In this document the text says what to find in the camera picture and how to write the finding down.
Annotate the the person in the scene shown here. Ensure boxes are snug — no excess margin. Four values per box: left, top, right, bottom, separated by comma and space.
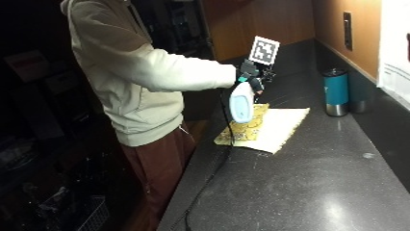
58, 0, 238, 222

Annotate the teal steel travel tumbler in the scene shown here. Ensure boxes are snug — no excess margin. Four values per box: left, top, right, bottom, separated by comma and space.
322, 67, 351, 117

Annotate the white wire basket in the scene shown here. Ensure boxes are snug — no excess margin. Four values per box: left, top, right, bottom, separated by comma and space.
37, 193, 112, 231

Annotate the black wall outlet plate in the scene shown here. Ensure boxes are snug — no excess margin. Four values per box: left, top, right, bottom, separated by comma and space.
342, 11, 354, 52

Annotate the white paper sheet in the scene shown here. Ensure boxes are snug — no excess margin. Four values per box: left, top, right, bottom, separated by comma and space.
375, 0, 410, 112

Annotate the black cable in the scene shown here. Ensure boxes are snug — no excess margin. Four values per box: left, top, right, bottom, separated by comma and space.
184, 90, 237, 231

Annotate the white marker cube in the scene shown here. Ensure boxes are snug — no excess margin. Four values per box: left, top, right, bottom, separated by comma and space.
247, 36, 282, 66

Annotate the yellow patterned cloth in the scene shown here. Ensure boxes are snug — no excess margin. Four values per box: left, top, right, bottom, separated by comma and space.
213, 103, 311, 155

